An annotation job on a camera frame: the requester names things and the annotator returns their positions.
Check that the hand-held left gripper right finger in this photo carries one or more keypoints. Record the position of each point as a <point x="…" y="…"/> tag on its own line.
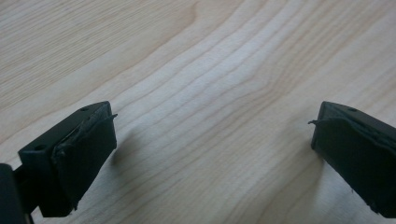
<point x="358" y="155"/>

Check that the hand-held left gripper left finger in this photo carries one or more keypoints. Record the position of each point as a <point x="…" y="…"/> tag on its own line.
<point x="71" y="158"/>

